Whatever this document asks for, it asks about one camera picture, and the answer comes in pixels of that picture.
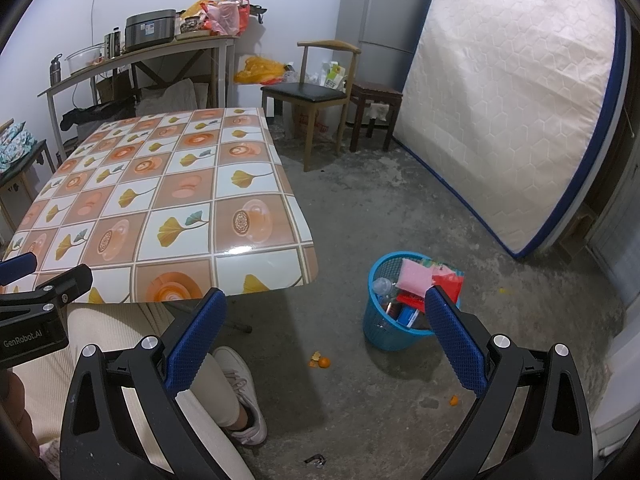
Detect table with patterned tablecloth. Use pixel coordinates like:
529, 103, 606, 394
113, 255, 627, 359
0, 106, 321, 306

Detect wooden chair with black seat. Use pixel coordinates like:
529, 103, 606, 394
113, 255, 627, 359
261, 40, 362, 172

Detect long grey side table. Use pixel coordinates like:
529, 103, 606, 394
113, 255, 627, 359
39, 35, 237, 161

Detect grey rice cooker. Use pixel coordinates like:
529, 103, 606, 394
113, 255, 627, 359
125, 9, 177, 53

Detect white packages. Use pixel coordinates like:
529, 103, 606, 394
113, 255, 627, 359
312, 60, 348, 92

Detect silver refrigerator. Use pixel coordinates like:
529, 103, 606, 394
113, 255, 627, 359
334, 0, 436, 92

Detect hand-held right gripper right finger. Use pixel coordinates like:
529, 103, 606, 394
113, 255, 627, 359
424, 285, 596, 480

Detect cardboard box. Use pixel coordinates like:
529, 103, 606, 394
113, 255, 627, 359
95, 70, 132, 103

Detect grey white cloth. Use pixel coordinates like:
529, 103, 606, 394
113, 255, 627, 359
135, 79, 198, 116

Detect red packet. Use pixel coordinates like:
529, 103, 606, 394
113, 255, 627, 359
430, 262, 465, 303

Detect blue plastic waste basket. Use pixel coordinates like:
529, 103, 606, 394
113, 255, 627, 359
362, 251, 463, 352

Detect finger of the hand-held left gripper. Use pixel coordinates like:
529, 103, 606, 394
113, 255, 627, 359
0, 263, 94, 312
0, 252, 38, 286

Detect floral cushion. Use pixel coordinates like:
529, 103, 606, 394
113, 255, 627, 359
0, 120, 35, 172

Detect pink plastic bag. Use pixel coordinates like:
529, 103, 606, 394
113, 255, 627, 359
205, 0, 251, 37

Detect metal canisters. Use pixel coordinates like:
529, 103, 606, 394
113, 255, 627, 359
103, 27, 125, 58

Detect pink packet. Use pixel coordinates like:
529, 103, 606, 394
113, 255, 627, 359
397, 258, 436, 295

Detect clear plastic bowl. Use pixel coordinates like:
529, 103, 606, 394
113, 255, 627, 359
65, 44, 106, 76

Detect black clothing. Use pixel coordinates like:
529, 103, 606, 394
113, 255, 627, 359
60, 100, 137, 133

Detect person's white shoe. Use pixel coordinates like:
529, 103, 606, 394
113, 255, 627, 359
212, 346, 268, 446

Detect white mattress with blue edge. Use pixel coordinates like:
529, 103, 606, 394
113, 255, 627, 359
392, 0, 632, 261

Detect dark wooden stool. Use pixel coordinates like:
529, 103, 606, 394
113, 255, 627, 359
348, 81, 403, 153

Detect wooden chair with cushion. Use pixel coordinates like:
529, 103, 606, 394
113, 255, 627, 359
0, 119, 57, 233

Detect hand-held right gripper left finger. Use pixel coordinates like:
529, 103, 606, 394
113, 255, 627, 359
59, 286, 236, 480

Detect white printed sack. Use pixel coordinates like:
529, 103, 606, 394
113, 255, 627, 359
290, 102, 336, 143

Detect yellow plastic bag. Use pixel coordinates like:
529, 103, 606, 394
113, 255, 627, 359
234, 56, 291, 86

